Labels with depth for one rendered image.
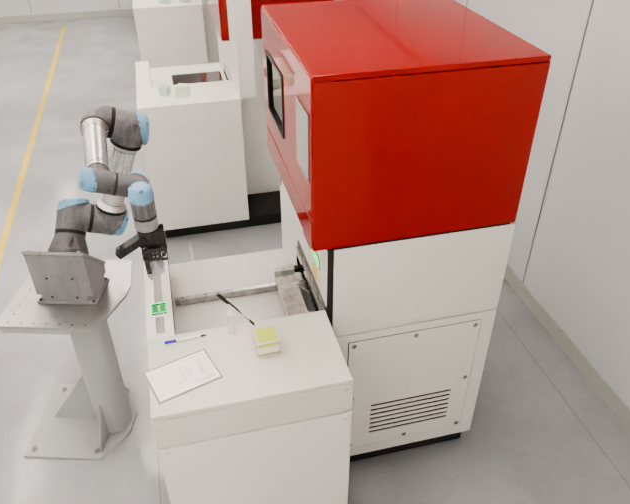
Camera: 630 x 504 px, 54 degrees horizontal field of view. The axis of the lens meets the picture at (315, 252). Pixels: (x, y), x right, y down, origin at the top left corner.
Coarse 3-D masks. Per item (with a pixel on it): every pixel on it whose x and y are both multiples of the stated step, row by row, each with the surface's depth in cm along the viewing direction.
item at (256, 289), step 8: (240, 288) 248; (248, 288) 248; (256, 288) 248; (264, 288) 249; (272, 288) 250; (184, 296) 244; (192, 296) 244; (200, 296) 244; (208, 296) 244; (216, 296) 245; (224, 296) 246; (232, 296) 247; (176, 304) 243; (184, 304) 244
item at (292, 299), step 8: (288, 288) 243; (296, 288) 243; (280, 296) 242; (288, 296) 239; (296, 296) 239; (288, 304) 235; (296, 304) 235; (304, 304) 235; (288, 312) 231; (296, 312) 231; (304, 312) 231
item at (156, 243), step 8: (160, 224) 203; (152, 232) 199; (160, 232) 201; (152, 240) 202; (160, 240) 203; (144, 248) 202; (152, 248) 202; (160, 248) 202; (152, 256) 205; (160, 256) 205
